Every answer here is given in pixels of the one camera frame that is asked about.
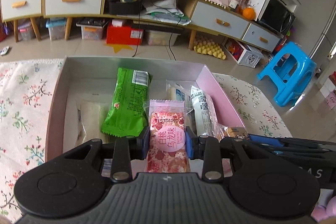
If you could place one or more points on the floral tablecloth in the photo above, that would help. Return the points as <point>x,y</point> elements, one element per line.
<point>26,108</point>

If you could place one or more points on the yellow egg tray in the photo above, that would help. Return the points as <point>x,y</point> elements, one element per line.
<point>210,49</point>

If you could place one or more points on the green snack packet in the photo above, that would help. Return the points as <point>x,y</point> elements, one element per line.
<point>126,103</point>

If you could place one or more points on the red cardboard box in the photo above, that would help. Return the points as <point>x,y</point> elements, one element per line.
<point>124,35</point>

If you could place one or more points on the blue plastic stool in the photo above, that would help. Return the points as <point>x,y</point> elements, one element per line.
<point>288,69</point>

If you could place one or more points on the pink cardboard box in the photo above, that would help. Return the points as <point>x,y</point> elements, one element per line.
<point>86,74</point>

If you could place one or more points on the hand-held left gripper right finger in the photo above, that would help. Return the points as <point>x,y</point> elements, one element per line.
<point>190,144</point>

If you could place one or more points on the clear white cake packet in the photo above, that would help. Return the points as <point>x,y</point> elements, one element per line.
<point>92,119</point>

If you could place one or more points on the black microwave oven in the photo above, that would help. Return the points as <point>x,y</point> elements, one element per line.
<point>275,16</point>

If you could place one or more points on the white small floor device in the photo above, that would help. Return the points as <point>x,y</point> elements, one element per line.
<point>4,50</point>

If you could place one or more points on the pile of papers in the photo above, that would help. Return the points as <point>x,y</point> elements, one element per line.
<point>165,14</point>

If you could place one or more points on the black storage box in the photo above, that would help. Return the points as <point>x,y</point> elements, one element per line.
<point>123,6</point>

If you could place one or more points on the tan cracker packet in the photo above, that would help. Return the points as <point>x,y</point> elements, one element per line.
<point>233,132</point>

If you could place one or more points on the white red printed box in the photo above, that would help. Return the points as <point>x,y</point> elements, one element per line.
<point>246,56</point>

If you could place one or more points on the pink plush cloth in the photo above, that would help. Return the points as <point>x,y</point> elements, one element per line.
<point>325,211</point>

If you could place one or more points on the clear bin blue lid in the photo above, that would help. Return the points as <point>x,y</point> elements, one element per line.
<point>56,29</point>

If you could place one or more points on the wooden cabinet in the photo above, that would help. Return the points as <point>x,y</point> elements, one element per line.
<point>168,22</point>

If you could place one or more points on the grey refrigerator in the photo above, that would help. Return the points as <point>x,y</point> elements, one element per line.
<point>323,24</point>

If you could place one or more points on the long white snack packet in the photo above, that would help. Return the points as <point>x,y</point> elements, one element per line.
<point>204,111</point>

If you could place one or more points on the clear white pastry packet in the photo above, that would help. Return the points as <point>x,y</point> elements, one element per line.
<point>177,92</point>

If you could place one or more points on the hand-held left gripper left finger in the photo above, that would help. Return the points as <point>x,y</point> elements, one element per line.
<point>143,144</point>

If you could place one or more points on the pink speckled snack packet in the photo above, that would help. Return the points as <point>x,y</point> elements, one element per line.
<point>168,119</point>

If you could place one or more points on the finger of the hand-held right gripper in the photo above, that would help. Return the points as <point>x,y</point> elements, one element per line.
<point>267,140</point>
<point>302,153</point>

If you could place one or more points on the clear glass jar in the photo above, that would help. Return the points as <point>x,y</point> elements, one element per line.
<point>235,3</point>

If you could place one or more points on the clear storage bin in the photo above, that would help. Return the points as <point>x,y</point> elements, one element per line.
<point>160,39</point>
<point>92,33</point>
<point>26,32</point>

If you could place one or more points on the orange fruit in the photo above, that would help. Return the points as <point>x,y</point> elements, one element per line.
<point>248,13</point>

